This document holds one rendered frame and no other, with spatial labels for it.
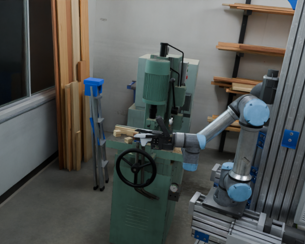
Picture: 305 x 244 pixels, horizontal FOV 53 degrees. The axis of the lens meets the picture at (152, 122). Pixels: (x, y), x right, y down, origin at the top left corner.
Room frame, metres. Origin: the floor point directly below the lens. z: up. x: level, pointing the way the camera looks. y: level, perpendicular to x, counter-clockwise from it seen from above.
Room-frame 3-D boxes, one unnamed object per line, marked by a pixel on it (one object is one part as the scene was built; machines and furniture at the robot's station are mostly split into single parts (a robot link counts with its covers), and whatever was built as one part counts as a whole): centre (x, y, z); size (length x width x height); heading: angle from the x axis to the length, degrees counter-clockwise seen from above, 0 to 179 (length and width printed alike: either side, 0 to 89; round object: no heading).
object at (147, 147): (2.02, 0.04, 0.92); 0.15 x 0.13 x 0.09; 77
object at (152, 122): (2.22, 0.00, 1.03); 0.14 x 0.07 x 0.09; 167
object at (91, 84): (2.99, 0.56, 0.58); 0.27 x 0.25 x 1.16; 83
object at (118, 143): (2.10, 0.02, 0.87); 0.61 x 0.30 x 0.06; 77
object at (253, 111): (1.44, -0.48, 1.19); 0.15 x 0.12 x 0.55; 2
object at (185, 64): (2.49, -0.20, 1.40); 0.10 x 0.06 x 0.16; 167
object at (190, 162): (1.46, -0.21, 1.11); 0.11 x 0.08 x 0.11; 2
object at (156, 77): (2.21, 0.00, 1.35); 0.18 x 0.18 x 0.31
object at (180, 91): (2.38, -0.19, 1.23); 0.09 x 0.08 x 0.15; 167
